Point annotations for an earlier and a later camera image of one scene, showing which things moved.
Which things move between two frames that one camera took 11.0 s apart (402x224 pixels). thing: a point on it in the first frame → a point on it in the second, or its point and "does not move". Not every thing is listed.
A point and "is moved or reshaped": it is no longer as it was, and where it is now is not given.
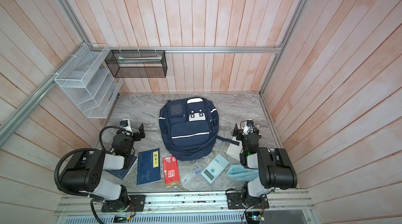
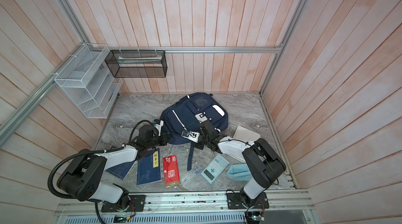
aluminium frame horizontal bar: [278, 48] does not move
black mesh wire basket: [137, 63] does not move
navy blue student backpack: [189, 126] is moved or reshaped
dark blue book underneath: [123, 172] does not move
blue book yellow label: [148, 166] does not move
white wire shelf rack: [85, 79] does not move
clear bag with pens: [196, 171] does not move
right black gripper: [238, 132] → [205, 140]
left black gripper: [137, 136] → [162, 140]
